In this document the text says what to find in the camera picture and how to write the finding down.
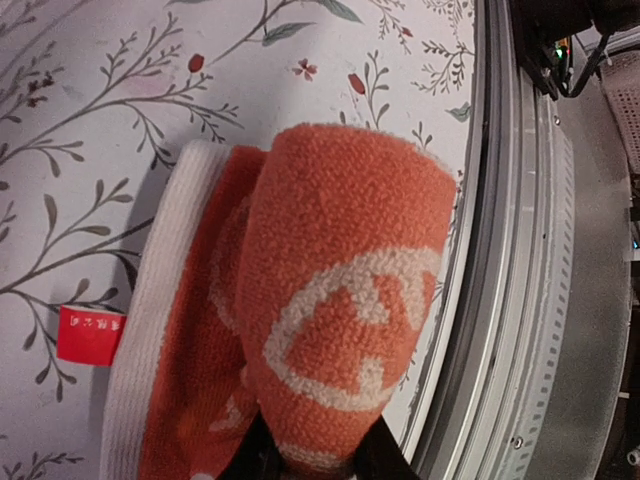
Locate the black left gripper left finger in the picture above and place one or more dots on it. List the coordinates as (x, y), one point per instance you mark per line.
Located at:
(257, 457)

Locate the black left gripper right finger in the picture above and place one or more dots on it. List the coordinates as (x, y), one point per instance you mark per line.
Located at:
(378, 456)

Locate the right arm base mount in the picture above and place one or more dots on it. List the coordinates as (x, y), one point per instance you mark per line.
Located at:
(543, 35)

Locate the orange bunny pattern towel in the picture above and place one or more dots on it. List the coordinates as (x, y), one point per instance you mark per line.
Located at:
(293, 282)

